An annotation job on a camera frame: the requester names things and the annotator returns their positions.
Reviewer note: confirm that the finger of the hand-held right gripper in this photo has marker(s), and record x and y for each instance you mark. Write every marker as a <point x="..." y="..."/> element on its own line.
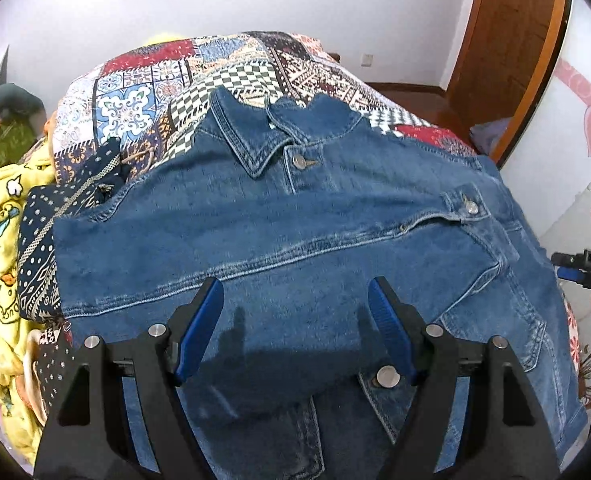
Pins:
<point x="569" y="274"/>

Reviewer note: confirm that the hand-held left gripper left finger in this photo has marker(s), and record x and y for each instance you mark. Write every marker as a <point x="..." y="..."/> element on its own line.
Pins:
<point x="203" y="320"/>

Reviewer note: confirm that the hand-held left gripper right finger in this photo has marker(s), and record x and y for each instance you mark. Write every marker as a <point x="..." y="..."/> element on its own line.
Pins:
<point x="385" y="317"/>

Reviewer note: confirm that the blue denim jacket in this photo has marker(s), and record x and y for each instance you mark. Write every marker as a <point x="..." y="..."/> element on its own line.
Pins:
<point x="300" y="220"/>

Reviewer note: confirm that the white patterned pillow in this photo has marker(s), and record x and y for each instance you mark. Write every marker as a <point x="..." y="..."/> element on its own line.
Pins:
<point x="583" y="220"/>

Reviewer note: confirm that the purple cloth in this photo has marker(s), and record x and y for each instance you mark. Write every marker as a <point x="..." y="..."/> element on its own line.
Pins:
<point x="490" y="135"/>

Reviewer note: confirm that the dark dotted patterned cloth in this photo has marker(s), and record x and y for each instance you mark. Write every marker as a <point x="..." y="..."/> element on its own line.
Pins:
<point x="38" y="240"/>

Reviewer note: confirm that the yellow cartoon blanket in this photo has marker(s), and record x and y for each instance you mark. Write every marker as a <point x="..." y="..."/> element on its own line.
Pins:
<point x="0" y="260"/>

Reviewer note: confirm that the patchwork patterned bedspread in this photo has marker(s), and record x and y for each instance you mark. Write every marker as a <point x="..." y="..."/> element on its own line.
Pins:
<point x="140" y="105"/>

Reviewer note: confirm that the brown wooden door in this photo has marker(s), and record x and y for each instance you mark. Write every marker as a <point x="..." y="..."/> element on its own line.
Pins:
<point x="505" y="35"/>

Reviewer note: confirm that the green patterned table cloth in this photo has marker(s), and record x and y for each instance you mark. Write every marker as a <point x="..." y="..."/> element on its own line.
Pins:
<point x="10" y="142"/>

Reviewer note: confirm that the grey pillow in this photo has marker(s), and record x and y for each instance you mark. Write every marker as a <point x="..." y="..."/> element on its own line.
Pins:
<point x="8" y="100"/>

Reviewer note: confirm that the white wall socket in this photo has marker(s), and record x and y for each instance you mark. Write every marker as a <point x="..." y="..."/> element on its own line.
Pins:
<point x="368" y="59"/>

